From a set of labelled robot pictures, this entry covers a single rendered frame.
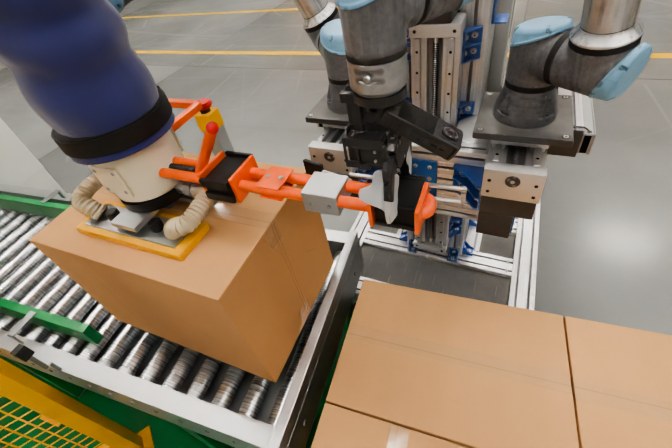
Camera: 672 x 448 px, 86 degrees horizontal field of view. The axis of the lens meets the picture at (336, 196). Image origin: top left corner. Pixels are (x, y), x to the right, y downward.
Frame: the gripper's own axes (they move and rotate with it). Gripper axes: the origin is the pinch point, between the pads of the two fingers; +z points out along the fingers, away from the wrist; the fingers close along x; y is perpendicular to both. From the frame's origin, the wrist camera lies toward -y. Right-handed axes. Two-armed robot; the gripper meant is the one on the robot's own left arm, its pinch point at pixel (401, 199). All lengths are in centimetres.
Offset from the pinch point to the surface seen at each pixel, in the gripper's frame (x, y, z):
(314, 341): 6, 26, 55
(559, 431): 5, -36, 62
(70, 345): 31, 109, 61
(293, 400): 22, 25, 55
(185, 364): 23, 65, 62
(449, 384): 3, -11, 62
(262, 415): 26, 36, 67
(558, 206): -131, -51, 117
